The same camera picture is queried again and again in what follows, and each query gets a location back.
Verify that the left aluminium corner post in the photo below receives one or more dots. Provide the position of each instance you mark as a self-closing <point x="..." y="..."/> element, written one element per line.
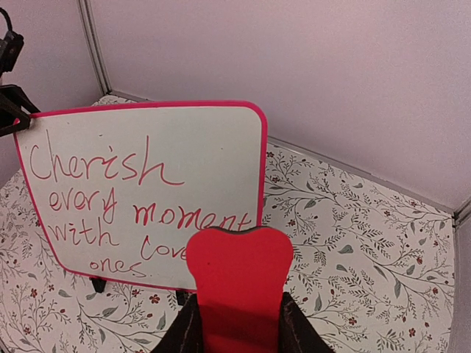
<point x="94" y="48"/>

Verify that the right aluminium corner post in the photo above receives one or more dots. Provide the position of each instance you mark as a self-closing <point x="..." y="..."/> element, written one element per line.
<point x="462" y="214"/>

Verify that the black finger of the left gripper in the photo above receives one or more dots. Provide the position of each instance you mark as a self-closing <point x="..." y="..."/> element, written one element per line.
<point x="16" y="109"/>

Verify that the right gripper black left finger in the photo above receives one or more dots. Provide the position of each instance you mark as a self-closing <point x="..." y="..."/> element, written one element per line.
<point x="185" y="333"/>

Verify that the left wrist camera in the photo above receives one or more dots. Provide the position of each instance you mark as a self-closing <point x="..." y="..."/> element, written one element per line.
<point x="11" y="46"/>

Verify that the floral patterned table mat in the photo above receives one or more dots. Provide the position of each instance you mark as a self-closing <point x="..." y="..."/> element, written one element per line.
<point x="373" y="270"/>

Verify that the black whiteboard foot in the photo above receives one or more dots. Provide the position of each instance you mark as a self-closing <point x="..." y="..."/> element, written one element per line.
<point x="99" y="284"/>
<point x="181" y="297"/>

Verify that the pink framed whiteboard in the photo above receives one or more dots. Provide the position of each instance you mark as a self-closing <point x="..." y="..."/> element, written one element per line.
<point x="120" y="189"/>

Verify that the right black whiteboard foot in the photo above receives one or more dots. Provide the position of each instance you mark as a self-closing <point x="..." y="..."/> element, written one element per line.
<point x="181" y="297"/>

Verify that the red whiteboard eraser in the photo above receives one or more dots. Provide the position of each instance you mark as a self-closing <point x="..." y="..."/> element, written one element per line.
<point x="239" y="280"/>

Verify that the left black whiteboard foot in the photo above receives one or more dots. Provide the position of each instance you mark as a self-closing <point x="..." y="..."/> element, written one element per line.
<point x="99" y="284"/>

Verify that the aluminium corner post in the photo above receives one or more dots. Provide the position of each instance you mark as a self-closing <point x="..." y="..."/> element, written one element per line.
<point x="462" y="214"/>
<point x="94" y="48"/>

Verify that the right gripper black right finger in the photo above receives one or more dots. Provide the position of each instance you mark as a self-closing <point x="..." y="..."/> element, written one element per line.
<point x="296" y="334"/>

